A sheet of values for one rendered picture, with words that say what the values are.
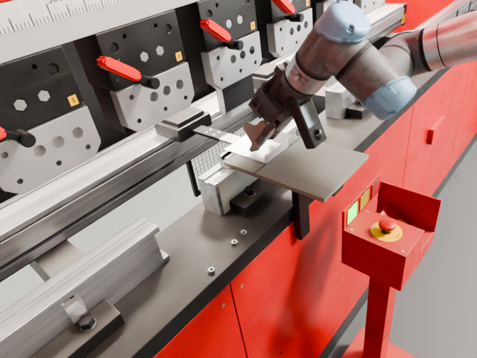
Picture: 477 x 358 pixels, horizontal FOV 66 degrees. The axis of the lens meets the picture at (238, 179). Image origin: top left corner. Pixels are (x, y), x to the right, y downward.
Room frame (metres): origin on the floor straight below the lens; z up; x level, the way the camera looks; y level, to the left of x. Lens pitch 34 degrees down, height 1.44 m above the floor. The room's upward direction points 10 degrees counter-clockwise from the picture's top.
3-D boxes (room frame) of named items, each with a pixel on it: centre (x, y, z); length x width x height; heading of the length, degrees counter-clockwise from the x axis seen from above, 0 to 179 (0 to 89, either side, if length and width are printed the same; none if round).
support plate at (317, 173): (0.69, -0.13, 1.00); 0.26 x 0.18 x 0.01; 42
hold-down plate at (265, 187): (0.78, -0.10, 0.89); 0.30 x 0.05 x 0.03; 132
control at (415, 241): (0.67, -0.36, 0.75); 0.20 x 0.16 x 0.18; 131
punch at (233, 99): (0.80, -0.03, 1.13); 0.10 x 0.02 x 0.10; 132
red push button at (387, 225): (0.63, -0.33, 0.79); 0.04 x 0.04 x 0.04
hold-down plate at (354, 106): (1.16, -0.51, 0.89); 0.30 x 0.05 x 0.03; 132
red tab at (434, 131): (1.37, -0.89, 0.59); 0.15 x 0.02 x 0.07; 132
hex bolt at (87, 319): (0.42, 0.30, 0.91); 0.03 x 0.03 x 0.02
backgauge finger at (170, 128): (0.91, 0.08, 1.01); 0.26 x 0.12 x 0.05; 42
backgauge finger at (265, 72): (1.16, -0.20, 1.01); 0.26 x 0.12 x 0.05; 42
